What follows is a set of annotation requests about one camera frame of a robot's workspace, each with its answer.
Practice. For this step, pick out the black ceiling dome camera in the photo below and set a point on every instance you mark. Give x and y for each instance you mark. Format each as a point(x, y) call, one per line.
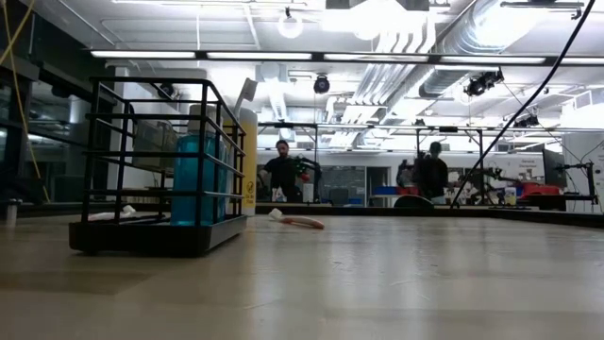
point(322, 85)

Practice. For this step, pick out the yellow post with warning sign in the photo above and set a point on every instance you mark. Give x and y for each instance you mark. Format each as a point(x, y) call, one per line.
point(251, 160)

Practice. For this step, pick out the white ceiling pipe bundle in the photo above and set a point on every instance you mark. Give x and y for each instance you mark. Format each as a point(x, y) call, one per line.
point(391, 61)

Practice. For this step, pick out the black ceiling spotlight cluster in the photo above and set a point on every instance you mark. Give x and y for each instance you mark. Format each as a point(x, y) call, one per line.
point(481, 82)

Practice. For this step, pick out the blue mouthwash bottle white cap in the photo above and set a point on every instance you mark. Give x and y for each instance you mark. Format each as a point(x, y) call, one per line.
point(189, 179)

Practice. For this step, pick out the black computer monitor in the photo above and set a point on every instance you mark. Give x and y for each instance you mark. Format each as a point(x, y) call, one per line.
point(553, 167)

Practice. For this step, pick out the round ceiling lamp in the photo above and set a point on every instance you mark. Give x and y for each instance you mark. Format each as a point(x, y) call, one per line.
point(290, 26)

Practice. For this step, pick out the white background bottle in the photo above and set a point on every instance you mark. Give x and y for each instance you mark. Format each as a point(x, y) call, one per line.
point(308, 192)

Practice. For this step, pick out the person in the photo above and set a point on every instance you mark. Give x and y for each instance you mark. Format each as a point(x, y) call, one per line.
point(431, 175)
point(283, 175)

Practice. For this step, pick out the small grey cylinder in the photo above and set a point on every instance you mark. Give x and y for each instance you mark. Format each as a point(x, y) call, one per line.
point(12, 212)

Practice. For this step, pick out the silver ventilation duct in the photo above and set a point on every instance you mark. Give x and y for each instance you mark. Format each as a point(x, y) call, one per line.
point(467, 38)

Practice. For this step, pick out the black chair back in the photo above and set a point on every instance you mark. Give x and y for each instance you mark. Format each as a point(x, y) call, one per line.
point(413, 202)

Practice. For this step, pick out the black workstation frame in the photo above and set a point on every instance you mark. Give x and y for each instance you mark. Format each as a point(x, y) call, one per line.
point(377, 126)

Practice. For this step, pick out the long ceiling light bar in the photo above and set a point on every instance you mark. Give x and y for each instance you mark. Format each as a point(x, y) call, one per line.
point(236, 56)

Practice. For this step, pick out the purple and white toothbrush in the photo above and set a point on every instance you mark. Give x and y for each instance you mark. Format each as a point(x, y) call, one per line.
point(247, 92)

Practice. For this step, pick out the orange and white toothbrush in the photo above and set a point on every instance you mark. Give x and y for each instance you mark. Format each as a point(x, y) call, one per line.
point(302, 222)
point(106, 215)

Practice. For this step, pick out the blue storage bin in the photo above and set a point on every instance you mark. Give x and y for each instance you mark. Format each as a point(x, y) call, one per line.
point(384, 190)

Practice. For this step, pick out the red storage bin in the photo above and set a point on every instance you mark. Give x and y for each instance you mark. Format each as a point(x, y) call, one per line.
point(538, 189)

